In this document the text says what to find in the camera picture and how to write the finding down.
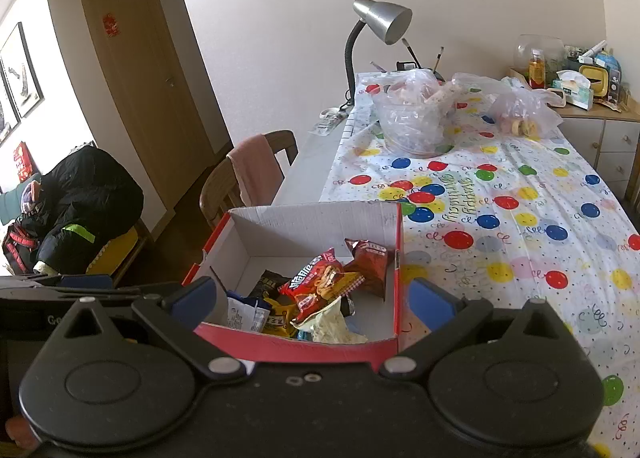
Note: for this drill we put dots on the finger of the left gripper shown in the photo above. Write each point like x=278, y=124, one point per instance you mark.
x=84, y=281

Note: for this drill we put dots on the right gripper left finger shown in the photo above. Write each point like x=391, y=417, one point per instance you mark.
x=173, y=320

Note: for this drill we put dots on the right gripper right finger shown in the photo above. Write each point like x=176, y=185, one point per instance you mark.
x=453, y=323

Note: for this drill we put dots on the brown foil chip bag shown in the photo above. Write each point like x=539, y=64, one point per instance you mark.
x=370, y=261

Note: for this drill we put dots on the brown M&M packet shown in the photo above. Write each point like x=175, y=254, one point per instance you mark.
x=268, y=286

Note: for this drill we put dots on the cream white snack packet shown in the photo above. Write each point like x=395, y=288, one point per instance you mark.
x=328, y=326

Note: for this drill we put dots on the red chip packet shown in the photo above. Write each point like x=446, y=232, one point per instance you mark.
x=319, y=283

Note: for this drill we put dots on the red white cardboard box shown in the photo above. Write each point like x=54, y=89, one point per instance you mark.
x=248, y=241

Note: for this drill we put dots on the white blue biscuit packet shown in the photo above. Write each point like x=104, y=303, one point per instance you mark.
x=246, y=314

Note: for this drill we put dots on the black jacket on chair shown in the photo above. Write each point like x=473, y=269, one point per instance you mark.
x=58, y=222

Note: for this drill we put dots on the balloon pattern tablecloth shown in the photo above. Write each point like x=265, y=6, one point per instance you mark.
x=509, y=218

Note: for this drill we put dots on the wooden chair with pink cloth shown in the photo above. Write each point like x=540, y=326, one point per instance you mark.
x=221, y=192

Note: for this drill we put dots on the pink cloth on chair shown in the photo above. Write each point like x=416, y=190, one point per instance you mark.
x=257, y=171

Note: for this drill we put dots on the clear plastic bag large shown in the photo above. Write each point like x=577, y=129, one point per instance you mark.
x=412, y=109

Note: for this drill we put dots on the wooden door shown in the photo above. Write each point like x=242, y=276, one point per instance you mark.
x=164, y=102

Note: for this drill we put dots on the clear plastic bag with cookies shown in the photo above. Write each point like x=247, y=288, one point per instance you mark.
x=517, y=111

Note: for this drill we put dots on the white drawer cabinet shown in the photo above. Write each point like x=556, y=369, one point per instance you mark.
x=609, y=141

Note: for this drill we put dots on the tissue box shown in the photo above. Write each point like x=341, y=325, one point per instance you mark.
x=576, y=88

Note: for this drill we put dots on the orange liquid bottle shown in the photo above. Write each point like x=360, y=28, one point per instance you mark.
x=537, y=70

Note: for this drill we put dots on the yellow device on cabinet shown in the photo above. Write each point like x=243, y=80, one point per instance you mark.
x=605, y=82

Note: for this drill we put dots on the glass bowl on cabinet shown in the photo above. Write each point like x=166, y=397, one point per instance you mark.
x=550, y=49

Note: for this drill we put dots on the silver desk lamp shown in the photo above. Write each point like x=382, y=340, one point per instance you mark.
x=388, y=22

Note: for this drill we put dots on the framed wall picture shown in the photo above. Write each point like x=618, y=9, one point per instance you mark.
x=19, y=73

